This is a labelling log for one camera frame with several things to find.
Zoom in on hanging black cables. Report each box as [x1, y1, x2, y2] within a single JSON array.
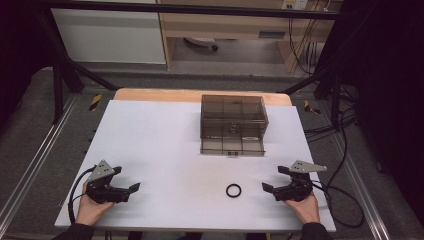
[[287, 16, 322, 76]]

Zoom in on wooden table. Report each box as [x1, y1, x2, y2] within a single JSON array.
[[113, 87, 294, 107]]

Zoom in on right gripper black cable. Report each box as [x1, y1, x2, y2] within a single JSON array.
[[311, 179, 365, 230]]

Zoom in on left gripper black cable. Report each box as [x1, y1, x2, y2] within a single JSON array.
[[67, 166, 98, 225]]

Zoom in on black metal frame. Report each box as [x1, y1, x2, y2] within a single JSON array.
[[33, 0, 359, 126]]

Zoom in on clear grey drawer box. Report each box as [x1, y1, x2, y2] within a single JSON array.
[[199, 94, 270, 158]]

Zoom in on yellow black floor tape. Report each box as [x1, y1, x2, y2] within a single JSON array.
[[302, 99, 322, 115], [88, 93, 104, 113]]

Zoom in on aluminium floor rail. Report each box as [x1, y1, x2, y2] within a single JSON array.
[[329, 132, 392, 240], [0, 94, 80, 228]]

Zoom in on person's right hand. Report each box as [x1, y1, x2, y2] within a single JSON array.
[[284, 191, 321, 225]]

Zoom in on person's left hand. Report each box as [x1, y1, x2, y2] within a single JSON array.
[[75, 181, 116, 227]]

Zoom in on wall power socket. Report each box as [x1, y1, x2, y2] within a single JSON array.
[[281, 0, 310, 11]]

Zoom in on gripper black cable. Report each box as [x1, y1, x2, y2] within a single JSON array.
[[311, 179, 365, 230], [67, 166, 98, 225]]

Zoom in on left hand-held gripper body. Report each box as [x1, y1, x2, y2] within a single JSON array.
[[85, 159, 131, 205]]

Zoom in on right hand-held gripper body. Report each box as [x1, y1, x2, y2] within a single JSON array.
[[272, 159, 328, 203]]

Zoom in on white table board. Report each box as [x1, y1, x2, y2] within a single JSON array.
[[54, 99, 337, 233]]

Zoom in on white cabinet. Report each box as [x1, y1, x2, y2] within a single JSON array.
[[50, 8, 167, 65]]

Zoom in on black floor cables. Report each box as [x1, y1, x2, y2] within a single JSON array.
[[303, 84, 360, 145]]

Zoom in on wooden desk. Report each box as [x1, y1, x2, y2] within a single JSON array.
[[156, 0, 344, 73]]

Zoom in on black hair tie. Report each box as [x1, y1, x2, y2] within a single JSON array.
[[225, 183, 243, 199]]

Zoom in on black curtain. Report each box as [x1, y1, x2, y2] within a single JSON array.
[[319, 0, 424, 229], [0, 0, 53, 129]]

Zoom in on office chair base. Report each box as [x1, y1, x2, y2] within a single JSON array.
[[183, 36, 220, 53]]

